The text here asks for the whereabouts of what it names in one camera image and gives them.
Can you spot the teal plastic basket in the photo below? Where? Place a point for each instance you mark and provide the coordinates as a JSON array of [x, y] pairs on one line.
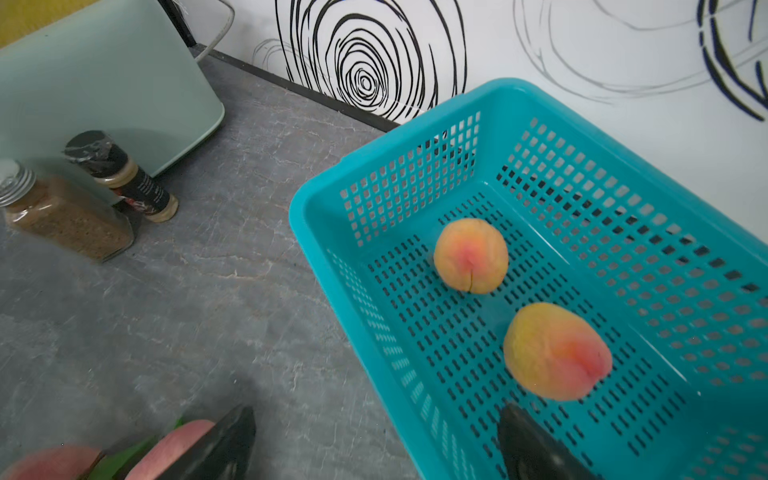
[[677, 291]]

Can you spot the pink peach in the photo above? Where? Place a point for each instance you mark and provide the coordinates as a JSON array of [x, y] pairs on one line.
[[169, 449], [68, 462]]

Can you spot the black cap spice bottle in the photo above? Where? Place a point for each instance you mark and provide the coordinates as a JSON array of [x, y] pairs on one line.
[[97, 153]]

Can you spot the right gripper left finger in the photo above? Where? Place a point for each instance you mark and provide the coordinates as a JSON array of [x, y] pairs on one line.
[[224, 452]]

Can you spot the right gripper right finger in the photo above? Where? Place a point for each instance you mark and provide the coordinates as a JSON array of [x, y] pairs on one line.
[[530, 452]]

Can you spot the orange peach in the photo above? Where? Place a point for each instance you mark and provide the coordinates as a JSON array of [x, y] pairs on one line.
[[471, 256], [554, 353]]

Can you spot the left yellow toast slice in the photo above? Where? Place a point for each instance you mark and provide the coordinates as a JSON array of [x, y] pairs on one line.
[[20, 18]]

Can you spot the mint green toaster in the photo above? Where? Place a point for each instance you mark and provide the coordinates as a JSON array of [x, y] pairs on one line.
[[116, 66]]

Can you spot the silver cap spice jar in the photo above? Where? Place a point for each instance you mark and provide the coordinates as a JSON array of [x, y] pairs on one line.
[[55, 210]]

